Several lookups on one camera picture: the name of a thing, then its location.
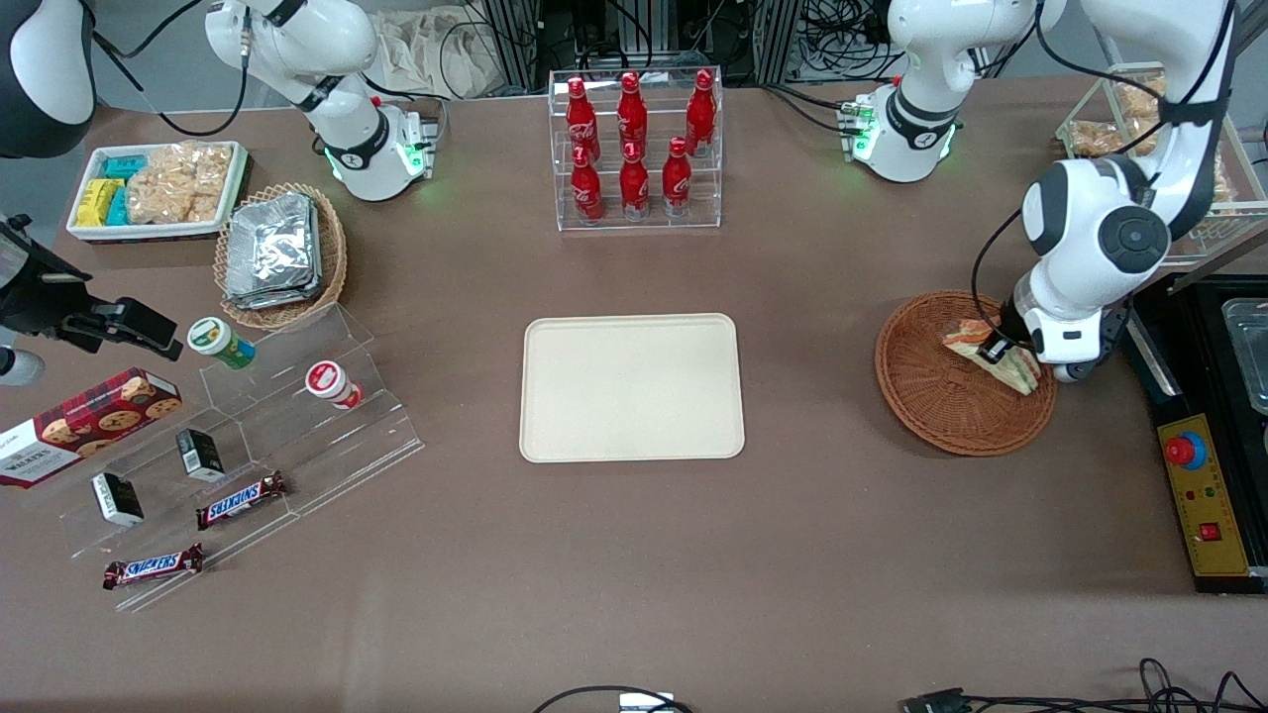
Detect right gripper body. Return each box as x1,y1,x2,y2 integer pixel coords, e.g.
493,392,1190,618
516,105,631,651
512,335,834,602
0,216,96,340

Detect triangle sandwich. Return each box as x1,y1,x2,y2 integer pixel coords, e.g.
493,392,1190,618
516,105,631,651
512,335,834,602
940,316,1044,398

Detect white rectangular snack tray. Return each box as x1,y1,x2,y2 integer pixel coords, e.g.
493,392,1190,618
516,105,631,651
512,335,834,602
65,141,250,245

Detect round brown wicker basket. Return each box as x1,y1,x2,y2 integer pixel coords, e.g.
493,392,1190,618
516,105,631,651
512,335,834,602
875,289,1058,458

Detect oval wicker basket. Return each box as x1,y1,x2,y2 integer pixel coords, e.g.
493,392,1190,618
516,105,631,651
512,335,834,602
213,182,349,332

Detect beige rectangular tray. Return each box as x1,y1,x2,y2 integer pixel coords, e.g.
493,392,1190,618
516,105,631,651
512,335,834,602
519,313,747,463

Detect green snack cup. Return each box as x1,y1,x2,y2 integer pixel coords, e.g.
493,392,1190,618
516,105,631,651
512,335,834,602
186,316,257,371

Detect red tartan cookie box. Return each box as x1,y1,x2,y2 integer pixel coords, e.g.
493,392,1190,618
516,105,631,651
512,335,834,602
0,366,184,489

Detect yellow snack packet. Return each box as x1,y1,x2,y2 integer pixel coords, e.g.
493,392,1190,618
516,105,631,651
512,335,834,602
75,177,126,228

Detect small black box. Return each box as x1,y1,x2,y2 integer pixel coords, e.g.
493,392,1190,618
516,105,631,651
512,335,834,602
175,427,227,484
91,471,146,529

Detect silver foil packets stack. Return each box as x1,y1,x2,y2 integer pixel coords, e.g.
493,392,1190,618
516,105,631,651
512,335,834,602
223,192,326,311

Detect clear bag of rice crackers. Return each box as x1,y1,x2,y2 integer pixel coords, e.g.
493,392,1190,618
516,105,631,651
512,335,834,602
126,141,235,226

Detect black control machine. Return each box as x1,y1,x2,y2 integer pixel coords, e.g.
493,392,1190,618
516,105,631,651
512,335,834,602
1116,273,1268,596

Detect clear acrylic step display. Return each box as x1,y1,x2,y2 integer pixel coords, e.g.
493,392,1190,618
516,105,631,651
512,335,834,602
28,301,427,614

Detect clear plastic container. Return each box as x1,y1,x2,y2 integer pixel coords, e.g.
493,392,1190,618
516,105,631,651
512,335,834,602
1219,296,1268,418

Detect red snack cup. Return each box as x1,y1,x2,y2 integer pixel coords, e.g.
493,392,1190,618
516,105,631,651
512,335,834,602
304,360,364,411

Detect brown chocolate bar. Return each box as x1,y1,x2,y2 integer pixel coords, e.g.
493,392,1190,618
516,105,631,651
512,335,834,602
102,542,205,592
195,470,289,532

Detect bagged bread pieces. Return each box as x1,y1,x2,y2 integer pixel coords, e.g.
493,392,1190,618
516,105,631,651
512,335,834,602
1113,75,1172,126
1074,120,1130,159

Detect yellow control panel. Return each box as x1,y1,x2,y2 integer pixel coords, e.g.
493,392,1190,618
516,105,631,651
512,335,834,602
1156,413,1252,579

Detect red cola bottle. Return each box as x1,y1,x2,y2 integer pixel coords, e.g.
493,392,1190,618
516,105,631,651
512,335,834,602
661,136,693,218
686,68,717,158
619,140,652,222
570,145,604,225
616,70,649,155
565,76,599,161

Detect clear acrylic bottle rack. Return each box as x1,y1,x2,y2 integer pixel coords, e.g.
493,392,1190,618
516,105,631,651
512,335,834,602
548,66,725,233

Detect cream cloth bag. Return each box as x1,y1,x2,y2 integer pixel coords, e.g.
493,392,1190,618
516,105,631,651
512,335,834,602
371,8,498,102

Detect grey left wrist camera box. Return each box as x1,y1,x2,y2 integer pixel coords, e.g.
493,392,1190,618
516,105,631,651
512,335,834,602
1052,301,1132,385

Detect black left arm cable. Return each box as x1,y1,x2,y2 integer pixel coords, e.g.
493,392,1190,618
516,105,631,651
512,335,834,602
972,0,1241,334

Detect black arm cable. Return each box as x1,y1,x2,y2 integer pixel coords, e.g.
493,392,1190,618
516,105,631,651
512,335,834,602
93,0,251,139
972,0,1241,334

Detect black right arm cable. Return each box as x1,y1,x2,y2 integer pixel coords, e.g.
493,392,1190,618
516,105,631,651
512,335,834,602
93,0,251,139

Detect white wire shelf rack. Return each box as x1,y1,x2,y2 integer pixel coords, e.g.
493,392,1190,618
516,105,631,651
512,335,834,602
1054,59,1268,270

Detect black cable bundle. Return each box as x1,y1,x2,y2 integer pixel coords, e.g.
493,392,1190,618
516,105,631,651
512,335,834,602
800,0,904,84

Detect black cable with connector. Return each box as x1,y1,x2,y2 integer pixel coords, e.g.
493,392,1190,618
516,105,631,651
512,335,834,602
899,658,1268,713

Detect aluminium frame post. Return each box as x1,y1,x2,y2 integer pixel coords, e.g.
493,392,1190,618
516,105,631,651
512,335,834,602
481,0,542,92
754,0,802,88

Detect black looped floor cable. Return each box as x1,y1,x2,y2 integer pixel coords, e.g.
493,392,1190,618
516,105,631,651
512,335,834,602
533,684,696,713

